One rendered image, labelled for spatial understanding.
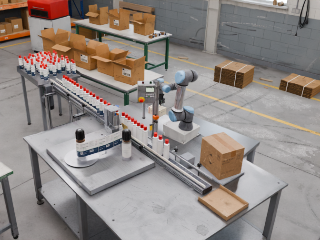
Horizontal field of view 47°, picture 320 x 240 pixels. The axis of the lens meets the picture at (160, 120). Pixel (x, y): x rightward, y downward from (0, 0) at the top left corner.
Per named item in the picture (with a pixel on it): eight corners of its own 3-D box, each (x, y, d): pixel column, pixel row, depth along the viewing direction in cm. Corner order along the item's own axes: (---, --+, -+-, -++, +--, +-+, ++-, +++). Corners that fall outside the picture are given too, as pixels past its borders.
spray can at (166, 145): (162, 158, 341) (162, 139, 331) (166, 156, 344) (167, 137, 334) (165, 161, 337) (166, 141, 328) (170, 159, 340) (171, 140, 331)
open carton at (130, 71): (108, 81, 526) (107, 56, 508) (130, 72, 563) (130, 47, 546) (129, 88, 507) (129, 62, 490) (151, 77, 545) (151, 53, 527)
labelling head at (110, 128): (104, 129, 384) (103, 107, 372) (115, 125, 392) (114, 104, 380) (111, 135, 375) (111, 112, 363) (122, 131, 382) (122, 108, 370)
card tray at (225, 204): (197, 200, 299) (198, 196, 297) (219, 187, 314) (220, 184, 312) (226, 221, 279) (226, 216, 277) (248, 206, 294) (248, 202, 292)
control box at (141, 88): (137, 99, 357) (137, 80, 348) (155, 99, 359) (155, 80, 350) (137, 103, 348) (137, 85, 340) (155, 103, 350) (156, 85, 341)
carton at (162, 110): (147, 113, 406) (147, 106, 403) (155, 109, 415) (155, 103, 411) (159, 117, 398) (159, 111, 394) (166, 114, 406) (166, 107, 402)
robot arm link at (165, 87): (174, 85, 378) (168, 81, 386) (165, 86, 373) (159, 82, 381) (173, 92, 382) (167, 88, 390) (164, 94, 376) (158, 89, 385)
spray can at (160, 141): (155, 154, 347) (156, 135, 337) (160, 152, 350) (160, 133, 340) (159, 156, 343) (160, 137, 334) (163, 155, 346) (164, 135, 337)
